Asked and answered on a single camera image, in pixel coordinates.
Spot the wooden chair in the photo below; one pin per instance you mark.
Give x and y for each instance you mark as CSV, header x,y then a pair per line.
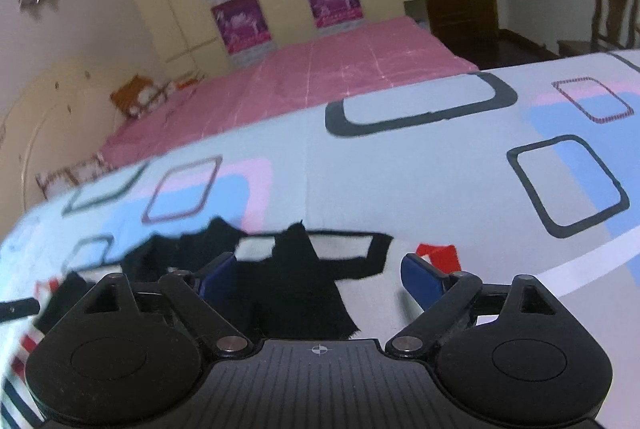
x,y
607,14

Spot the cream bed headboard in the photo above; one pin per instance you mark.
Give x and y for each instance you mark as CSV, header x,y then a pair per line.
x,y
45,119

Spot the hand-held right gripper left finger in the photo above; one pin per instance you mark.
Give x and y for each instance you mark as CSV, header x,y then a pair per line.
x,y
220,276

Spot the pink bed sheet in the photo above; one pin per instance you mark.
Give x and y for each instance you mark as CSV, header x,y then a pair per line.
x,y
320,74

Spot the patterned bed blanket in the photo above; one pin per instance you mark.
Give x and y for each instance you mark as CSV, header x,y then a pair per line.
x,y
425,189

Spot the striped cartoon sweater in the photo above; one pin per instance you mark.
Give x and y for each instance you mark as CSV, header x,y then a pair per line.
x,y
300,279

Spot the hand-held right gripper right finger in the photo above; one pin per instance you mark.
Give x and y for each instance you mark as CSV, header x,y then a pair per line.
x,y
422,279

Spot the brown plush toy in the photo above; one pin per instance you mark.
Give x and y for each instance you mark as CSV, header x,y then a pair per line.
x,y
140,99

